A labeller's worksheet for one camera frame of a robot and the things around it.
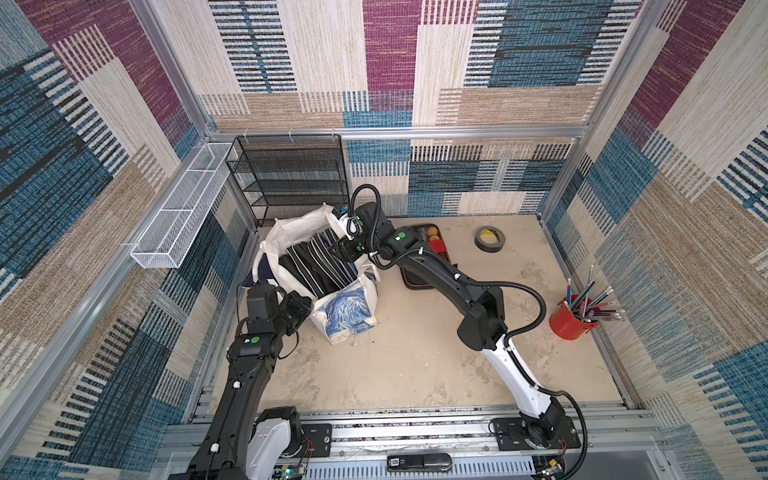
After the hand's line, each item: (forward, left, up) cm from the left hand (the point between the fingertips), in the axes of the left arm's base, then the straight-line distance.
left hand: (313, 296), depth 81 cm
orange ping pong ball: (+36, -37, -13) cm, 53 cm away
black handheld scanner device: (-36, -26, -12) cm, 46 cm away
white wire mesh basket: (+5, +32, +18) cm, 37 cm away
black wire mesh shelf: (+49, +14, +6) cm, 51 cm away
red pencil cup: (-4, -72, -12) cm, 73 cm away
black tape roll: (+29, -56, -15) cm, 65 cm away
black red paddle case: (+30, -38, -14) cm, 51 cm away
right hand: (+15, -7, +3) cm, 17 cm away
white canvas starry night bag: (-4, -9, -4) cm, 10 cm away
